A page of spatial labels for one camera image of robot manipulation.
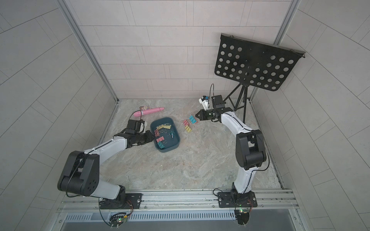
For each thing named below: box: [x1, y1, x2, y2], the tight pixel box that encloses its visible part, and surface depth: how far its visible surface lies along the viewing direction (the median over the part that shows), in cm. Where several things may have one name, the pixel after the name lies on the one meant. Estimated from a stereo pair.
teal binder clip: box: [189, 115, 198, 125], surface depth 93 cm
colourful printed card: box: [138, 104, 151, 111], surface depth 111 cm
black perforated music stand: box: [214, 33, 306, 124], surface depth 78 cm
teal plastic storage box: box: [150, 116, 181, 153], surface depth 96 cm
